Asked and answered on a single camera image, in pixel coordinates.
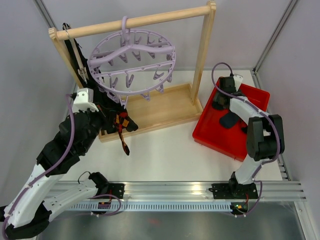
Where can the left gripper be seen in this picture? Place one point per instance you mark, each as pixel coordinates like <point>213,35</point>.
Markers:
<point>107,116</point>

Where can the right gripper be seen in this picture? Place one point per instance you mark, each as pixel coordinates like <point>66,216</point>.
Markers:
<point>216,97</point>

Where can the argyle patterned sock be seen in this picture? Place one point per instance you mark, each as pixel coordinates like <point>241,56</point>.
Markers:
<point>121,123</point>

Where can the purple round clip hanger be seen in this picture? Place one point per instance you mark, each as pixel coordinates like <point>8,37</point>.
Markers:
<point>132,62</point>

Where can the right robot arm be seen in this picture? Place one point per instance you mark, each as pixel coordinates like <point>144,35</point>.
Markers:
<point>264,133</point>

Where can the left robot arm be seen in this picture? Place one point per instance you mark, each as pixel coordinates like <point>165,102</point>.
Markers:
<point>30,213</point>

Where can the metal clip hanger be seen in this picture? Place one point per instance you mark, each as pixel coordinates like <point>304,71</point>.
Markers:
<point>83,73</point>

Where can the grey blue sock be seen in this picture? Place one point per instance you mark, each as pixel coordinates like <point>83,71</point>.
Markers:
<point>229,120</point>

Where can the red plastic bin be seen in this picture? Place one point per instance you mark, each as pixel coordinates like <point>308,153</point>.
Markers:
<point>230,142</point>

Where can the black hanging clothes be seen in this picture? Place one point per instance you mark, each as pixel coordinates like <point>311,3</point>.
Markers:
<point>79,61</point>

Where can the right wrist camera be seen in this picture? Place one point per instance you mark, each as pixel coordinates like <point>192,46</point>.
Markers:
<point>230,84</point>

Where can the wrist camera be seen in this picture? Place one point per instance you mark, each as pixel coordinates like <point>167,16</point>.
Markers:
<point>230,84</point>
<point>84,100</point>

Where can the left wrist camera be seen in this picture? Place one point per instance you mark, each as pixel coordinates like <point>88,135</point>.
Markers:
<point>84,100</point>

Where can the wooden hanger rack frame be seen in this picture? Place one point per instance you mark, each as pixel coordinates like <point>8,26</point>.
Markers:
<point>176,104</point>

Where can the aluminium mounting rail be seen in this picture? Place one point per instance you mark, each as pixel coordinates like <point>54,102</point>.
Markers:
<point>144,191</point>

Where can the white slotted cable duct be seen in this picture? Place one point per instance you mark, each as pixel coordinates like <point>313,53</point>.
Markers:
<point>153,206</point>

